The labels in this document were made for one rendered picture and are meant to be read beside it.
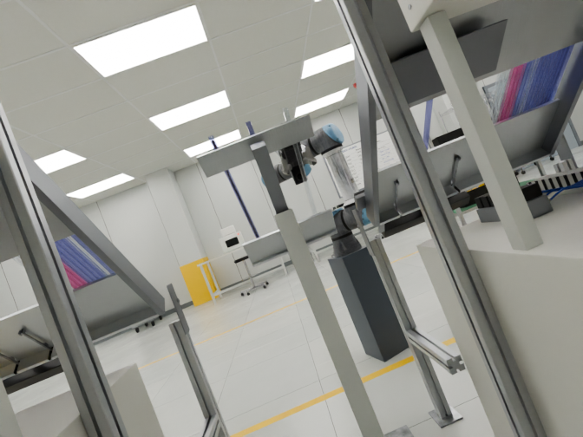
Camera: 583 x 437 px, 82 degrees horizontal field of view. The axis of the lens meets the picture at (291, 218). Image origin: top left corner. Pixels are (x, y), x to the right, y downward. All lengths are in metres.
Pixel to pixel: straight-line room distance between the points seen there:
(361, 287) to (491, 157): 1.23
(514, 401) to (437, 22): 0.67
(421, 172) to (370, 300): 1.15
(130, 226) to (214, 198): 2.00
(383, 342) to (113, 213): 7.48
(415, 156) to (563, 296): 0.31
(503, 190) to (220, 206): 7.46
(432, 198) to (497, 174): 0.14
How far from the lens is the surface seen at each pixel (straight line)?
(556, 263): 0.56
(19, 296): 9.67
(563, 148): 1.55
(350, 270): 1.69
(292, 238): 1.00
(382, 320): 1.79
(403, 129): 0.68
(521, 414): 0.82
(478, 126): 0.59
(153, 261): 8.23
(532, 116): 1.37
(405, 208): 1.21
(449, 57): 0.60
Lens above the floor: 0.78
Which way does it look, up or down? 2 degrees up
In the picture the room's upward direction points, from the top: 22 degrees counter-clockwise
